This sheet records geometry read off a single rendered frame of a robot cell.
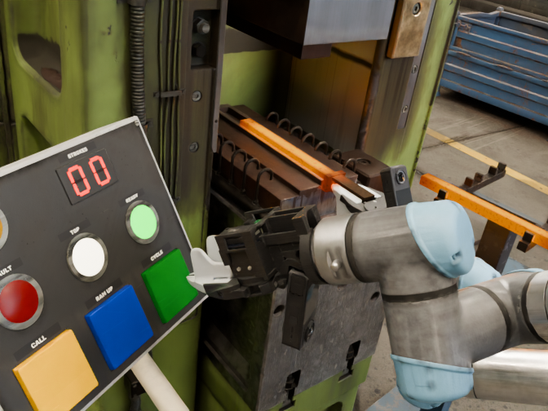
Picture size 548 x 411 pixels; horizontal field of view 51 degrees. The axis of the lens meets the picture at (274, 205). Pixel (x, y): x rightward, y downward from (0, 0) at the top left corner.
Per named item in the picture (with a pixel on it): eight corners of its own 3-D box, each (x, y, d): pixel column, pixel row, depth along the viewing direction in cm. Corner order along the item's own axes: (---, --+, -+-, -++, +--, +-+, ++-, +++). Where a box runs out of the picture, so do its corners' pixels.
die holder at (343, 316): (375, 354, 149) (417, 205, 127) (255, 417, 127) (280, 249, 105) (251, 245, 186) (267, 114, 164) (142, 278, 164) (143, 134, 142)
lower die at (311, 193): (351, 206, 123) (359, 171, 118) (276, 229, 111) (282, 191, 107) (240, 132, 150) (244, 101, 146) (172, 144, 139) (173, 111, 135)
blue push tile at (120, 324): (155, 334, 74) (132, 283, 72) (115, 371, 68) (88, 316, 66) (145, 335, 75) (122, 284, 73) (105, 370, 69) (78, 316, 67)
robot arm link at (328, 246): (382, 262, 65) (357, 299, 59) (346, 265, 68) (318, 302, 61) (363, 201, 63) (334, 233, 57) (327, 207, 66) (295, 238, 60)
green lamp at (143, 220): (164, 236, 77) (165, 209, 75) (131, 245, 75) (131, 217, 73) (153, 226, 79) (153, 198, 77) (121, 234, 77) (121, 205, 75)
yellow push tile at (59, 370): (100, 384, 66) (72, 328, 64) (48, 430, 60) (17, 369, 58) (90, 384, 67) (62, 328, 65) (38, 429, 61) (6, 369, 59)
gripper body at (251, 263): (241, 211, 72) (325, 196, 66) (265, 271, 74) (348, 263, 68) (207, 238, 66) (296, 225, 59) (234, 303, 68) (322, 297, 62)
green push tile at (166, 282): (200, 294, 82) (179, 247, 80) (167, 324, 76) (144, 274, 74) (190, 295, 83) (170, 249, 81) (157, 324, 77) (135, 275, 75)
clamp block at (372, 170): (390, 195, 129) (396, 169, 126) (363, 203, 125) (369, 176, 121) (353, 172, 137) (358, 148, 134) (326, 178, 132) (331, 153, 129)
